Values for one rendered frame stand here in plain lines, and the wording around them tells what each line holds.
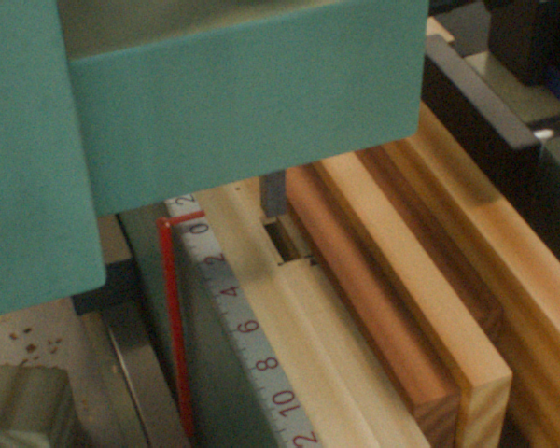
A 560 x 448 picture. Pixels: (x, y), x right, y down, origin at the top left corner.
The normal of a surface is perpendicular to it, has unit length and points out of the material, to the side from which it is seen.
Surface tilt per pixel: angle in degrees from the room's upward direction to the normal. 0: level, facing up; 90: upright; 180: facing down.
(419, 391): 0
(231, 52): 90
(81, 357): 0
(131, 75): 90
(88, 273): 90
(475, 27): 90
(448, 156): 0
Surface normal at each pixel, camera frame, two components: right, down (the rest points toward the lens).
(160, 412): -0.02, -0.74
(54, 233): 0.37, 0.62
